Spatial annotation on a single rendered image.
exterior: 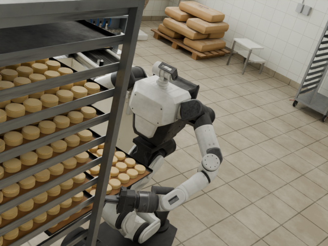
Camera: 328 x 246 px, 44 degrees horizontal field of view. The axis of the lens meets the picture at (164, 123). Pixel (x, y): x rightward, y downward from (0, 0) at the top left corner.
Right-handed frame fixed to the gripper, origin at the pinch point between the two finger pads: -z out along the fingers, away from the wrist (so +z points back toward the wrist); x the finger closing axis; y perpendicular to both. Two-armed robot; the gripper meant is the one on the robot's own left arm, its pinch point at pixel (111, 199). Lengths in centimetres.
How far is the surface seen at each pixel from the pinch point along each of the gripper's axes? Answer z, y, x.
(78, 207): -13.5, 14.3, 7.3
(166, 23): 121, -521, -64
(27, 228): -29.4, 25.6, 7.0
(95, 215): -6.2, 10.4, 0.7
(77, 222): -12.7, 13.5, -0.9
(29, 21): -32, 33, 78
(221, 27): 206, -494, -46
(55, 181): -22.3, 23.2, 25.4
